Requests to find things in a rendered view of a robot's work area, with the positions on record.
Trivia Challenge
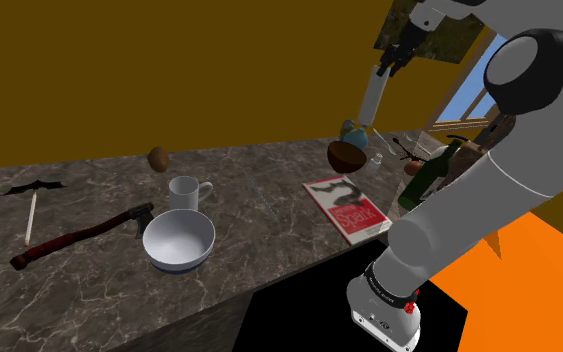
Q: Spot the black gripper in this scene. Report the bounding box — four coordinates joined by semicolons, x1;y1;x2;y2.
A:
375;21;429;80

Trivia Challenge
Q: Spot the white cylindrical bottle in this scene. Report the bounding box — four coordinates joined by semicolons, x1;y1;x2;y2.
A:
356;65;390;127

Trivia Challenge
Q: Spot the white spoon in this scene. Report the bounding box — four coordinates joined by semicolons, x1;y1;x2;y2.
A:
371;127;399;158

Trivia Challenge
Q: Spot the blue round vase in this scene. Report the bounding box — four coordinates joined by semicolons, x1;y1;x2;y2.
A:
338;119;370;152

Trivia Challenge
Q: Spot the brown bowl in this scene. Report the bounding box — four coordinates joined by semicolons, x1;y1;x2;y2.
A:
326;139;369;176

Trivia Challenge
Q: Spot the green glass bottle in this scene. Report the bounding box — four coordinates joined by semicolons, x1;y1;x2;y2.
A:
397;138;464;212

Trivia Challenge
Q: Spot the red and white book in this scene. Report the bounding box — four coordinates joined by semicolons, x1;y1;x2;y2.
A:
302;175;394;247

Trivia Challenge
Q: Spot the thin translucent stick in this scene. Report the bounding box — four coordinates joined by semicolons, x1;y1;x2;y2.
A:
245;176;278;222

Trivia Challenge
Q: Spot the white mug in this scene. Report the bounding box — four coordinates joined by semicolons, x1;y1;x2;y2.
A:
168;175;214;214

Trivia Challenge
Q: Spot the black robot stand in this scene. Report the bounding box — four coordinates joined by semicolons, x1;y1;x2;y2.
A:
232;237;470;352

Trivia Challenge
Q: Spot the brown potato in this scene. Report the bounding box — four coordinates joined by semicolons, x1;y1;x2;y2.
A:
146;146;170;174

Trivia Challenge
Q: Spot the white bowl with blue base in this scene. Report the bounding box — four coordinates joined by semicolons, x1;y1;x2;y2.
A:
142;208;217;276

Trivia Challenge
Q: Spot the black bat-shaped figure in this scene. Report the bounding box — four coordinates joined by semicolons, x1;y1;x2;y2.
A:
1;179;67;197

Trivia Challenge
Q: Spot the white pencil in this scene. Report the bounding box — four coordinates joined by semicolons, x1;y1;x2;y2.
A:
23;190;39;248

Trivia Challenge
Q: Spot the wall picture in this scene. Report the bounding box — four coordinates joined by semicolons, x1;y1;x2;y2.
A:
372;0;488;65

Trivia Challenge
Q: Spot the window with wooden frame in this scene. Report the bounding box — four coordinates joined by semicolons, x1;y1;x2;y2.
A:
426;29;507;134

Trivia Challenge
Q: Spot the red-handled axe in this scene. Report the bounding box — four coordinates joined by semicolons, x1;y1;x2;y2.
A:
9;202;156;272

